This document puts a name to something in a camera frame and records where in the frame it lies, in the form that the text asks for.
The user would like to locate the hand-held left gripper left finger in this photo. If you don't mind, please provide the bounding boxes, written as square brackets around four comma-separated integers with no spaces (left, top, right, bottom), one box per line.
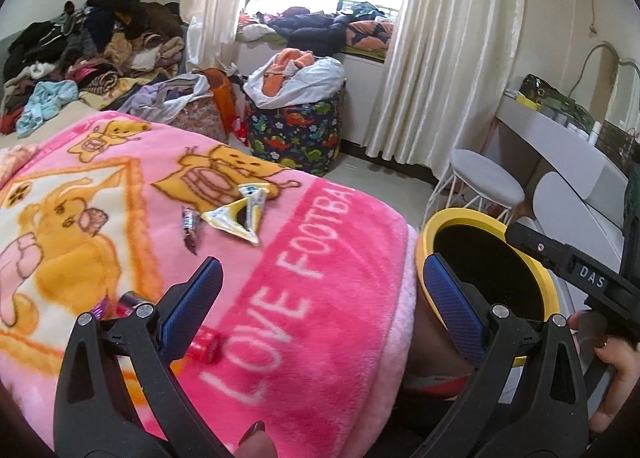
[52,255,226,458]

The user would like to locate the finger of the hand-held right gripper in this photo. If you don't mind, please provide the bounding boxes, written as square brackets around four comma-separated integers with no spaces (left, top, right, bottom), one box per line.
[504,220,571,269]

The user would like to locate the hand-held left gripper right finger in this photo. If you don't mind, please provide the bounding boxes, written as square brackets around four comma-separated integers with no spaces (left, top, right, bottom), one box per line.
[421,252,590,458]

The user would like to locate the red foil wrapper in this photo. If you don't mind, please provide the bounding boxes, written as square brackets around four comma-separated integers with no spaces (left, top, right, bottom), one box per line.
[192,333,223,364]

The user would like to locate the yellow trash bin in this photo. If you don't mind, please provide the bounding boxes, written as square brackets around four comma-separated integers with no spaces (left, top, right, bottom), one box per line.
[415,207,558,369]

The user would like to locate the purple foil wrapper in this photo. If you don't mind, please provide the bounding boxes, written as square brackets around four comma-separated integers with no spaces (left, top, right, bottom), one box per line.
[90,290,146,321]

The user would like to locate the dark candy wrapper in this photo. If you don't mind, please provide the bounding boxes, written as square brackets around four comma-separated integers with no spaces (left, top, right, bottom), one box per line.
[181,205,202,255]

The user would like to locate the gold triangular foil wrapper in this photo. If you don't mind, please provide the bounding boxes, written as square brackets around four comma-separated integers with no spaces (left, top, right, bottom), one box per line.
[200,202,261,245]

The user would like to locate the gold foil strip wrapper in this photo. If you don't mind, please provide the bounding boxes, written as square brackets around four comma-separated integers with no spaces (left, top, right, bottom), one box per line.
[237,183,275,231]

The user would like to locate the person's right hand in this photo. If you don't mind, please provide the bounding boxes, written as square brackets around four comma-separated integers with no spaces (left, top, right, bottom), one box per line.
[567,310,640,434]

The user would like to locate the person's left hand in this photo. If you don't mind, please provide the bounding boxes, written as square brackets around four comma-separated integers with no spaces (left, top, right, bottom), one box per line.
[237,420,278,458]

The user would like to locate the white rounded cabinet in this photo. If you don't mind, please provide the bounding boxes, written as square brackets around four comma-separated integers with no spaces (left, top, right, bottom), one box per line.
[530,170,631,264]

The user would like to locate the white round stool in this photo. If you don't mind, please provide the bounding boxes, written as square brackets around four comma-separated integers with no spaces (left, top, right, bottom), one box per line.
[427,148,526,229]

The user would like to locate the white vanity desk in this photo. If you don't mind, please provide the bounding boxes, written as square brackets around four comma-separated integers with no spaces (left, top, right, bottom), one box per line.
[492,93,631,199]

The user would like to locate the pink printed blanket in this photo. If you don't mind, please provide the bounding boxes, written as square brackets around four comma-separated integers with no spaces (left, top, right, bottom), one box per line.
[0,110,418,458]

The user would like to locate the wicker basket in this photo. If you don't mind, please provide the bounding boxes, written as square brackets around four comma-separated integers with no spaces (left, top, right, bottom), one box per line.
[597,118,640,159]

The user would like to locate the arched vanity mirror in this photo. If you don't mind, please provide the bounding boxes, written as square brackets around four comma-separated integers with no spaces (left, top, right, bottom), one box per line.
[580,40,640,129]

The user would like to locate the brown patterned cloth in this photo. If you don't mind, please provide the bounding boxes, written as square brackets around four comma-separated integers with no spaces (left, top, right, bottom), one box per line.
[175,98,231,139]

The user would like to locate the dinosaur print laundry bag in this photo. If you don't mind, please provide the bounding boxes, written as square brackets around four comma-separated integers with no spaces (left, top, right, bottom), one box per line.
[244,83,348,178]

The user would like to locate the orange bag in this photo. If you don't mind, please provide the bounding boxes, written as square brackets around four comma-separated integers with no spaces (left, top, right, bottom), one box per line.
[204,67,241,136]

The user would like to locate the wide cream curtain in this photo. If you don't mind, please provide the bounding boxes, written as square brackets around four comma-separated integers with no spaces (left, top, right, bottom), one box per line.
[362,0,528,184]

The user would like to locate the white and orange clothes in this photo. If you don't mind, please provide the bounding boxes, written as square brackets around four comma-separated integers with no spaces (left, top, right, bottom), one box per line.
[247,49,346,109]

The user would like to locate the pile of clothes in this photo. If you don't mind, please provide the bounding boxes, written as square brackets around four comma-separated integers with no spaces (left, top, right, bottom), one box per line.
[0,0,211,136]

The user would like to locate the clothes on window sill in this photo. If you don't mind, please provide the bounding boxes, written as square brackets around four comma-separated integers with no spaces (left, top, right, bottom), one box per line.
[235,0,396,56]

